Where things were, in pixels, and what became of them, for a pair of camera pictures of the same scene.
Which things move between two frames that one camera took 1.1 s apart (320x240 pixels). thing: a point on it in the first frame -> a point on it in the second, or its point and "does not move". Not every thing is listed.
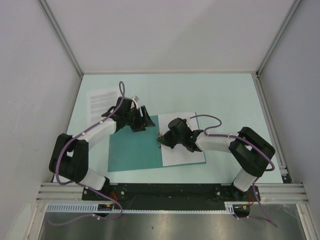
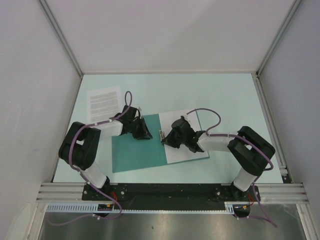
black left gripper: x=139 y=126 -> x=144 y=133
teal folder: x=129 y=150 does not move
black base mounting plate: x=169 y=196 does not move
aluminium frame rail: x=270 y=192 does not move
